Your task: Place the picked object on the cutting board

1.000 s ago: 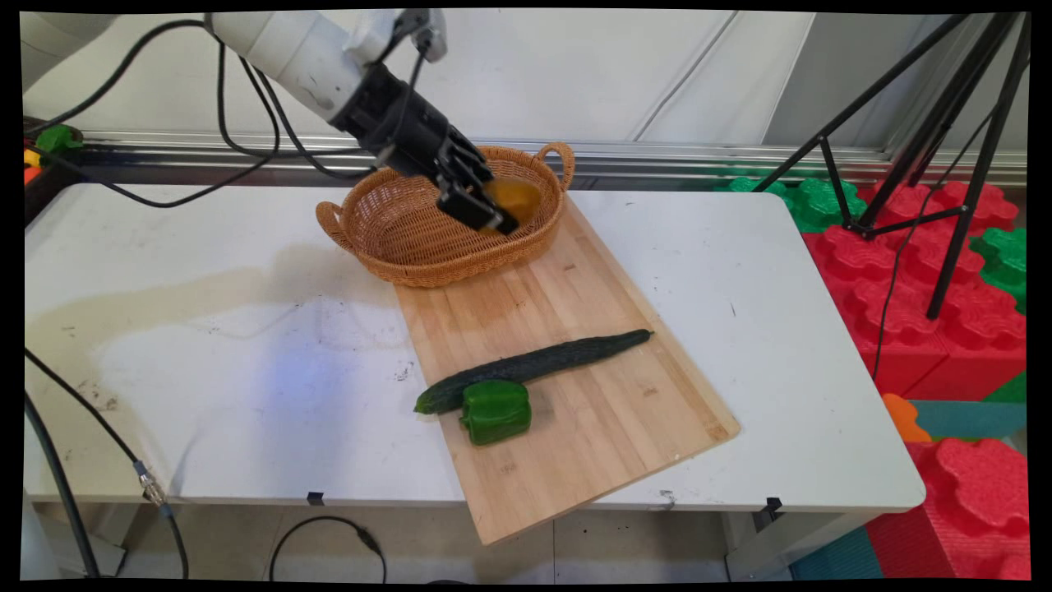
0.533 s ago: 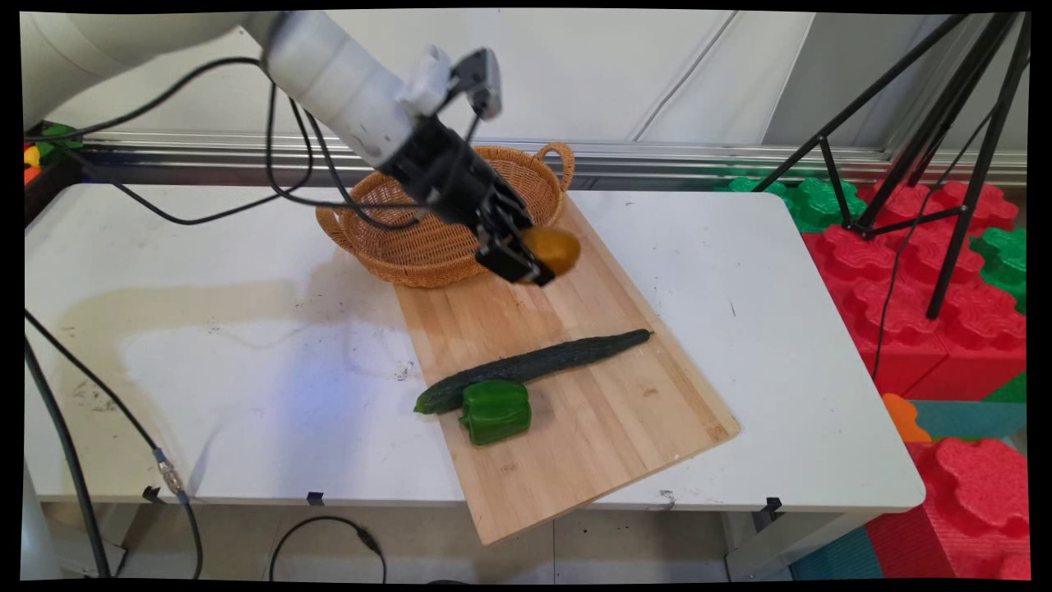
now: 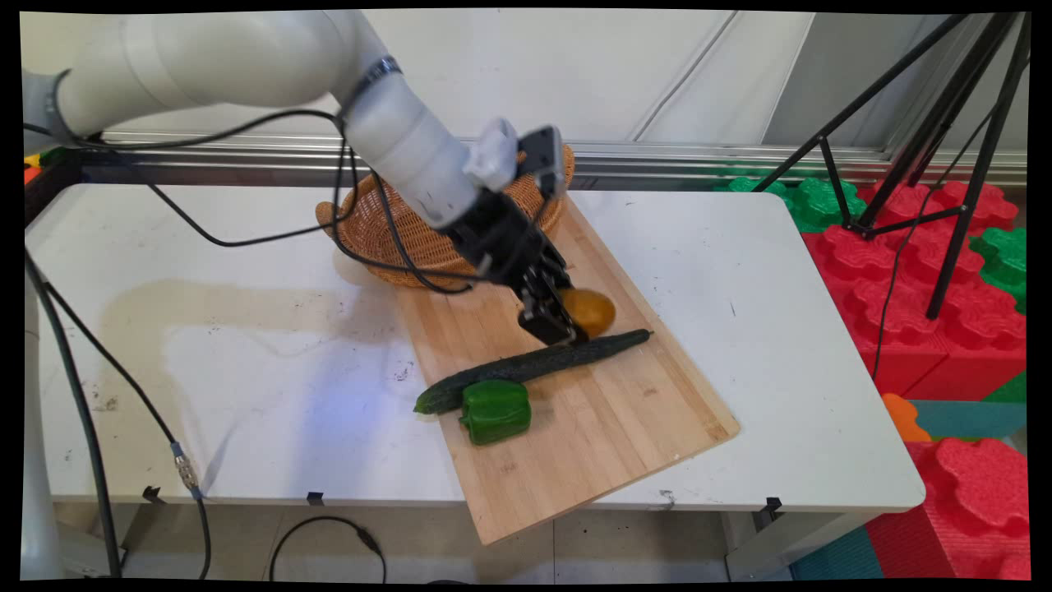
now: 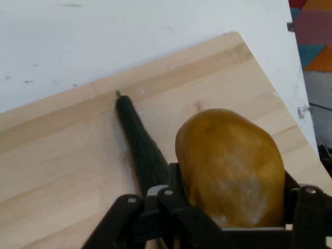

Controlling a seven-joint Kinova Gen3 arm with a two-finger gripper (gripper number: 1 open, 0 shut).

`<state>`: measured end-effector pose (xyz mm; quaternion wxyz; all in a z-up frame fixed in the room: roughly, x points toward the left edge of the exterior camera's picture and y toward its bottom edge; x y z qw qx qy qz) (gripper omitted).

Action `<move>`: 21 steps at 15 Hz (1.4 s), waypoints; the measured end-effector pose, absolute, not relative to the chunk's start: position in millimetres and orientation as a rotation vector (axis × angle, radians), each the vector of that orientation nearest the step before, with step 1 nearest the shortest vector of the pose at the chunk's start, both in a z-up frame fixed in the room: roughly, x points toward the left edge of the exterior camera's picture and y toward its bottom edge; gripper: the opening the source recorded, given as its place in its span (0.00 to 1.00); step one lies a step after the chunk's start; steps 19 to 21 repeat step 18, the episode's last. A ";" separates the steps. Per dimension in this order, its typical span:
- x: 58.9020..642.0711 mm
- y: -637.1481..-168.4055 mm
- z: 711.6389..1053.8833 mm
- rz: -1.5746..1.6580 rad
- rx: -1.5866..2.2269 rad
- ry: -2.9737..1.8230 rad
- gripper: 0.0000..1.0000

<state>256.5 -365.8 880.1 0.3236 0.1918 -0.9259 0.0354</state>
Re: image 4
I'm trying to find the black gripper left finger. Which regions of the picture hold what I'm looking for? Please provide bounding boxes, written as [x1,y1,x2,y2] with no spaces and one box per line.
[82,162,224,249]

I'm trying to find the wooden cutting board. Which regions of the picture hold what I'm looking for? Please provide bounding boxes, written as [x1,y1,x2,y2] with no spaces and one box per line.
[0,30,325,249]

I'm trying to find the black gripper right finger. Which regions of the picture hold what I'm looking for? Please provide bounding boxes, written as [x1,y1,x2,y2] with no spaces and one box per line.
[282,169,332,249]

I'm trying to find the long dark green cucumber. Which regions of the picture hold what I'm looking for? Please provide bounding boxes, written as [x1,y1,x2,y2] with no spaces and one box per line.
[115,90,171,199]

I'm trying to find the yellow-brown potato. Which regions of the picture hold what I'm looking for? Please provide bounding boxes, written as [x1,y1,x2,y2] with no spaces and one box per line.
[175,108,286,229]

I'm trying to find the teal foam floor mat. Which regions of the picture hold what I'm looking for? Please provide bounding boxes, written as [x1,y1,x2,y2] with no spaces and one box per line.
[299,44,326,69]

